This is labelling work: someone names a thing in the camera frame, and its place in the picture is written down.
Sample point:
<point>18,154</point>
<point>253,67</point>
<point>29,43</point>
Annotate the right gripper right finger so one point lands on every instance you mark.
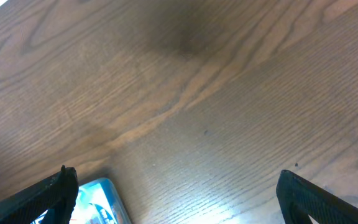
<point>302,201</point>

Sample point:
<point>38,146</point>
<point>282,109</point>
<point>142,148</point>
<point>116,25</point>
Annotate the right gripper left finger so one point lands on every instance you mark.
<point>55,197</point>

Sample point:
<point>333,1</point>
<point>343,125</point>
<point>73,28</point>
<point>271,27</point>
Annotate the blue Kool Fever box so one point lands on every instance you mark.
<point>92,211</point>

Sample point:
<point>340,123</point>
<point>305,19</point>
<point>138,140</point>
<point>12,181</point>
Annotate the clear plastic container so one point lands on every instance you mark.
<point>117,205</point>

